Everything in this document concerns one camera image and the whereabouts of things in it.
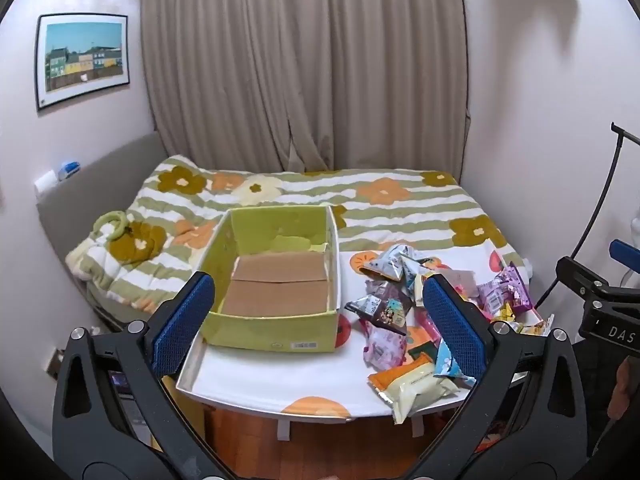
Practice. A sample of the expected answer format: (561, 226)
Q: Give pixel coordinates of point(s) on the beige curtain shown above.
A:
(300, 60)

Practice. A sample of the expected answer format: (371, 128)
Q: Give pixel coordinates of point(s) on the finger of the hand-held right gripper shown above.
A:
(580, 277)
(626, 255)

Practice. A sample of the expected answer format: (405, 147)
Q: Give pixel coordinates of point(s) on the white wall socket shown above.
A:
(45, 181)

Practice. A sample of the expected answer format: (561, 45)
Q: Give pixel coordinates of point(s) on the floral striped blanket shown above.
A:
(400, 210)

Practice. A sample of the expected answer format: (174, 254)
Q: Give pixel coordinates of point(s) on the grey padded headboard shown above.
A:
(100, 180)

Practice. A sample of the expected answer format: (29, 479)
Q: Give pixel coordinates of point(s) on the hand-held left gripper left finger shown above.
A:
(185, 327)

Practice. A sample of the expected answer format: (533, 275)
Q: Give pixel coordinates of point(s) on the framed houses picture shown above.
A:
(82, 60)

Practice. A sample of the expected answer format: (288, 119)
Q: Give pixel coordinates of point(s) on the white fruit print table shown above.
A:
(280, 375)

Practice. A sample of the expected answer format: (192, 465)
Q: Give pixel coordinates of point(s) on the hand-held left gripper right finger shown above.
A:
(452, 330)

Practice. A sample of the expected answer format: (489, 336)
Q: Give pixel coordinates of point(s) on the pile of snack packets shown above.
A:
(395, 310)

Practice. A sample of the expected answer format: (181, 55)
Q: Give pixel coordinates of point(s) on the person's right hand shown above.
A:
(627, 385)

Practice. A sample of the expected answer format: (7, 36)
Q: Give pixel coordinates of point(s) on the green cardboard box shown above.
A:
(260, 336)

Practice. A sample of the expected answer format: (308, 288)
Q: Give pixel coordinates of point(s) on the blue white plastic gadget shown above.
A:
(69, 170)

